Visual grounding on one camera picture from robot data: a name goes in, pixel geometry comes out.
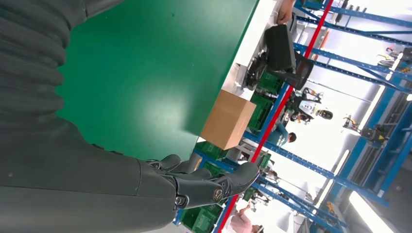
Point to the red barrier strip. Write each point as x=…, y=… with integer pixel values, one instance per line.
x=280, y=103

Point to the person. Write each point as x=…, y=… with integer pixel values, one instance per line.
x=243, y=222
x=280, y=135

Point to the ceiling light strip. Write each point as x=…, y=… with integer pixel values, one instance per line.
x=371, y=106
x=333, y=178
x=370, y=214

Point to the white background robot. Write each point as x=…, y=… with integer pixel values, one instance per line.
x=307, y=107

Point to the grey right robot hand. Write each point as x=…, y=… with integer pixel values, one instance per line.
x=80, y=186

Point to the blue metal rack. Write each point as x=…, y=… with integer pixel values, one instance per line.
x=360, y=64

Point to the black device on rack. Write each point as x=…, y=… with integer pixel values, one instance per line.
x=370, y=132

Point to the black controller device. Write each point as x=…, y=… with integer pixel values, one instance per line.
x=256, y=70

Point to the green plastic crate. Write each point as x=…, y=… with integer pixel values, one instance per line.
x=209, y=149
x=201, y=218
x=270, y=83
x=260, y=111

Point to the black bag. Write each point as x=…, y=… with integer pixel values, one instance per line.
x=279, y=48

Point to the brown cardboard box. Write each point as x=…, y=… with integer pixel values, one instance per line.
x=227, y=120

